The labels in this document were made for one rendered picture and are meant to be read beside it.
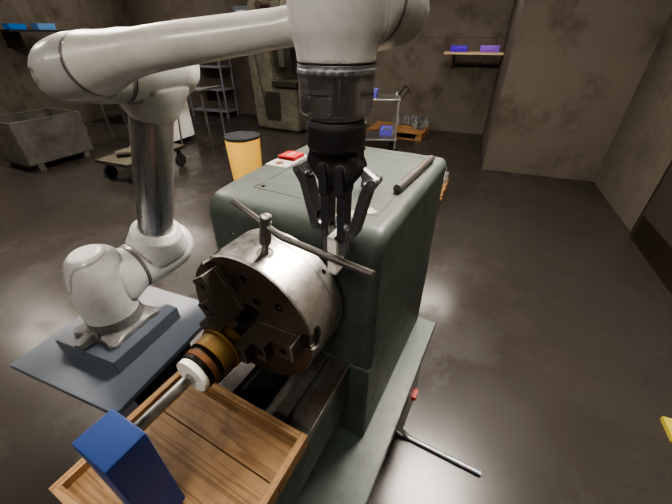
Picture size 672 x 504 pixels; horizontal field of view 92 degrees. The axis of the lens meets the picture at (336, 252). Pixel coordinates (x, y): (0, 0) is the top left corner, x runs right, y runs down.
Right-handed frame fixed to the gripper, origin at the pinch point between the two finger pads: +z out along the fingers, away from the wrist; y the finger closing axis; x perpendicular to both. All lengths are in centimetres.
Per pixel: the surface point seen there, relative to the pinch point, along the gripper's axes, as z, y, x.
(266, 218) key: -2.1, -14.1, 0.7
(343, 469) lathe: 76, 2, 1
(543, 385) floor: 130, 70, 109
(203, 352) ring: 18.2, -18.3, -15.5
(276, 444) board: 41.0, -6.1, -14.3
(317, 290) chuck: 12.9, -5.8, 3.3
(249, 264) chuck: 6.2, -16.3, -2.9
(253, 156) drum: 89, -235, 241
